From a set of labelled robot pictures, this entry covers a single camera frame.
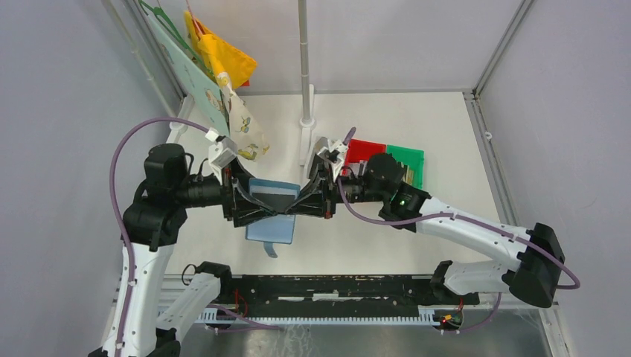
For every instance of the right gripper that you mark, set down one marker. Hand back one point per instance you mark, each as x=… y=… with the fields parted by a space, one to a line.
x=323 y=204

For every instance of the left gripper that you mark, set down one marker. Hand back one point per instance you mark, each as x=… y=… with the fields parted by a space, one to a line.
x=232 y=172

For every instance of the black credit card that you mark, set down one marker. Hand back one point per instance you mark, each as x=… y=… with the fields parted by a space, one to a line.
x=278 y=202

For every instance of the blue card holder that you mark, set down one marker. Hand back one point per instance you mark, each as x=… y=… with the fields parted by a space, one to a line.
x=278 y=228

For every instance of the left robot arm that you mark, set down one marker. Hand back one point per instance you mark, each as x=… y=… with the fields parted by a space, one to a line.
x=150 y=230

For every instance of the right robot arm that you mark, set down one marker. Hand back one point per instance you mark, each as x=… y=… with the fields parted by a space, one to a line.
x=525 y=262

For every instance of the gold cards in green bin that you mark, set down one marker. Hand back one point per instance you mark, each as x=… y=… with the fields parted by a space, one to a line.
x=408 y=177

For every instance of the red plastic bin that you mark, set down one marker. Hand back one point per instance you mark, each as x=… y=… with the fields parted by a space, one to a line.
x=358 y=155

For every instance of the cream patterned cloth bag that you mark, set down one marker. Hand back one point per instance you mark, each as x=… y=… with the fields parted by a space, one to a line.
x=245 y=130

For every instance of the metal pole with white base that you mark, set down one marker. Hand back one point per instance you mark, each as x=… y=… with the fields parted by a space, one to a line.
x=307 y=122

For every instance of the green plastic bin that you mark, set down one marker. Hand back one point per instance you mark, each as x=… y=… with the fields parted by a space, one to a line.
x=410 y=157

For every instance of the light green hanging board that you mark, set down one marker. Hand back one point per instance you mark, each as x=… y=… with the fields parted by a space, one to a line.
x=196 y=82

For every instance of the yellow cloth bag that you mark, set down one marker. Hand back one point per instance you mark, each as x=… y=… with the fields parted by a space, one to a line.
x=225 y=64

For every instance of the green hanger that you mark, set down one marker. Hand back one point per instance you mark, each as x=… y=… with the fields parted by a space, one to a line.
x=165 y=21

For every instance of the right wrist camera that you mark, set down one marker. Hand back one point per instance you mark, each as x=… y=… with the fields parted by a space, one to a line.
x=333 y=153

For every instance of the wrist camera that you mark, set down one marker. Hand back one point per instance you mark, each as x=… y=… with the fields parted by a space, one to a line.
x=333 y=153
x=221 y=152

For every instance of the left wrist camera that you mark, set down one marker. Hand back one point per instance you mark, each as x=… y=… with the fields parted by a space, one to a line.
x=221 y=152

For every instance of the white cable duct strip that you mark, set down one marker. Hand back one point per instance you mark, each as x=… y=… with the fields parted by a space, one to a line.
x=424 y=317

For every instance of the left white stand post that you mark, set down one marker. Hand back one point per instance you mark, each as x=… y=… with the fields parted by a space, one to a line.
x=133 y=25

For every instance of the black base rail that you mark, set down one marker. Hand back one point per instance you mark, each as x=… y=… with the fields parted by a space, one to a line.
x=335 y=296

